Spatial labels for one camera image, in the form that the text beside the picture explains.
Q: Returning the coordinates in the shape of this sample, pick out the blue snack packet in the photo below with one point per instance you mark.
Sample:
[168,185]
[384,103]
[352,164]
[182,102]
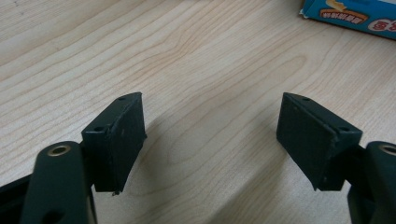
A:
[351,14]

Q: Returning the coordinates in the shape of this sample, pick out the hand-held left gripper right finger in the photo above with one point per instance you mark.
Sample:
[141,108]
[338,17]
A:
[311,146]

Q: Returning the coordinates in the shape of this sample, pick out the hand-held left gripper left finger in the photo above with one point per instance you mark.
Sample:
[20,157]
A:
[121,146]

